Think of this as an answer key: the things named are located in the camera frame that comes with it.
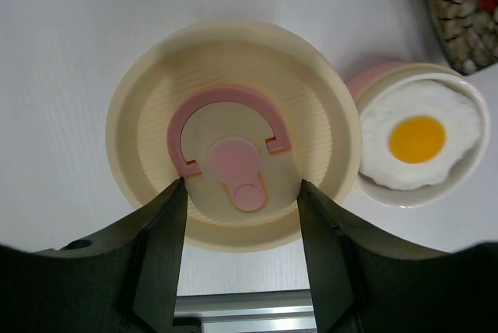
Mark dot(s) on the black patterned square plate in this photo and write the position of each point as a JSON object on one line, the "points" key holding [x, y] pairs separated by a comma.
{"points": [[467, 32]]}

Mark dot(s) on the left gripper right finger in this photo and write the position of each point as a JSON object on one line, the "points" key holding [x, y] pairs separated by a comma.
{"points": [[363, 279]]}

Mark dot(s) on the pink and cream lunch bowl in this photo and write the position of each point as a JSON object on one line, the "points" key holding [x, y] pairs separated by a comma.
{"points": [[371, 84]]}

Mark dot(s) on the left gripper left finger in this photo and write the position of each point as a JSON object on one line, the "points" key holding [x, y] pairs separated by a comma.
{"points": [[122, 278]]}

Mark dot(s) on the toy fried egg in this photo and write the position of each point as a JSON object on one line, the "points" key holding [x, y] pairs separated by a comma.
{"points": [[414, 134]]}

